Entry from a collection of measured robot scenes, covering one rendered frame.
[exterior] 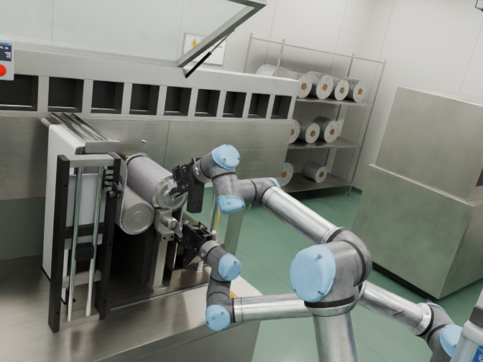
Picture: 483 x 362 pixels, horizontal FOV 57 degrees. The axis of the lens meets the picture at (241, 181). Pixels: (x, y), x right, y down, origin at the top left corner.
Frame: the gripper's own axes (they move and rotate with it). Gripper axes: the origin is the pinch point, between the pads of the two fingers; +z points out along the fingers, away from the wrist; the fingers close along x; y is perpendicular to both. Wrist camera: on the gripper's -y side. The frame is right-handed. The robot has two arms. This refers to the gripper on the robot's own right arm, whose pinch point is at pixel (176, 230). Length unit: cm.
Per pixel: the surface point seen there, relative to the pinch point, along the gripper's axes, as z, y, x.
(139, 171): 13.0, 19.6, 11.3
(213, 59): 262, 43, -196
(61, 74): 30, 50, 35
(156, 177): 2.7, 21.1, 9.9
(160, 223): -6.1, 7.4, 11.2
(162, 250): -7.2, -3.1, 9.7
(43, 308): -3, -19, 48
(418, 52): 179, 91, -444
